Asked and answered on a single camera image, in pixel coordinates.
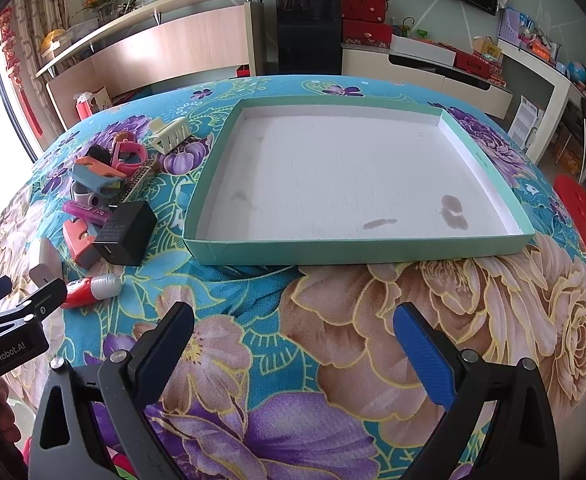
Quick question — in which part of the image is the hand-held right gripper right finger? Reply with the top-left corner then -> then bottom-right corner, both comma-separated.
393,302 -> 560,480

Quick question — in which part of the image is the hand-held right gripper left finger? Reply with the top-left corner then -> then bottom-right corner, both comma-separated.
27,301 -> 195,480

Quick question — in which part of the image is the white charger plug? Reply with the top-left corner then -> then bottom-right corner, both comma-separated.
28,237 -> 64,286

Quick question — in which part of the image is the red and white tube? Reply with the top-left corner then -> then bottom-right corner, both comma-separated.
60,275 -> 123,310

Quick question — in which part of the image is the orange and blue toy knife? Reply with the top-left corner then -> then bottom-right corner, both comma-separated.
63,219 -> 101,267
70,156 -> 126,196

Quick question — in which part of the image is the purple lighter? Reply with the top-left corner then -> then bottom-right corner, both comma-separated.
63,200 -> 114,226

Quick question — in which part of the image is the black charger plug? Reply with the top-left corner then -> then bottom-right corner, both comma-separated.
92,200 -> 159,267

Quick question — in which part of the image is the shallow green cardboard box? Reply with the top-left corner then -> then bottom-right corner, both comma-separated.
183,96 -> 536,267

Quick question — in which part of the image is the cream hair claw clip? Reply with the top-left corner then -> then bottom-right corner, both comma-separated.
148,116 -> 191,156

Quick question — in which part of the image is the person's left hand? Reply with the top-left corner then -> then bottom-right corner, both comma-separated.
0,379 -> 27,466

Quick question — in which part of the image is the small white grey object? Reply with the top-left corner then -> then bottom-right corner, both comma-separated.
70,182 -> 104,208

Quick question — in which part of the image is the silver patterned lighter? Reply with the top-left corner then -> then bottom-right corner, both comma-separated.
108,157 -> 158,211

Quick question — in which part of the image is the small black toy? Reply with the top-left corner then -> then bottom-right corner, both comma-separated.
86,145 -> 116,166

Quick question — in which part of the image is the pink toy watch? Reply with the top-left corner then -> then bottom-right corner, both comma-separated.
110,139 -> 149,173

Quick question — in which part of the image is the red gift bag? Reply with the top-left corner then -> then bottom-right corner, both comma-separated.
74,92 -> 96,121

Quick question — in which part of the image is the red plastic stool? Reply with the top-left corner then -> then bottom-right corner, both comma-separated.
553,175 -> 586,306

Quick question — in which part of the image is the red hanging ornament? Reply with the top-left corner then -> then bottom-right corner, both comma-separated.
0,7 -> 44,136

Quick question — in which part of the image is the white calendar stand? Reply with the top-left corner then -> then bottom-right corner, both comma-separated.
508,96 -> 544,148

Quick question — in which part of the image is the yellow object on shelf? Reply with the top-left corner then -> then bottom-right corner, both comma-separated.
40,29 -> 69,57

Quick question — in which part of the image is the wooden counter shelf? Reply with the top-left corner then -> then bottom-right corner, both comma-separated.
36,0 -> 276,131

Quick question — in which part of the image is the white television stand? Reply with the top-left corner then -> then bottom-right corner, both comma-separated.
340,42 -> 514,118

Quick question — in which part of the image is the patterned curtain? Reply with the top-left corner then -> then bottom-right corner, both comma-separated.
16,0 -> 80,86

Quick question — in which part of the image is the white desk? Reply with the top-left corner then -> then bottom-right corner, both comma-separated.
495,37 -> 574,163

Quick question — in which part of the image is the flat red box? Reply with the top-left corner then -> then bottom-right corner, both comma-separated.
455,50 -> 504,77

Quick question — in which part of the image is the flat white box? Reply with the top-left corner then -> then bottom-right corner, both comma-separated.
389,35 -> 458,67

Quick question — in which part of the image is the red gift box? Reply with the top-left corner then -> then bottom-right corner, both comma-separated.
342,20 -> 393,48

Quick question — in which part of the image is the black cabinet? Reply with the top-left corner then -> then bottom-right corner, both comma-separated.
275,0 -> 345,77

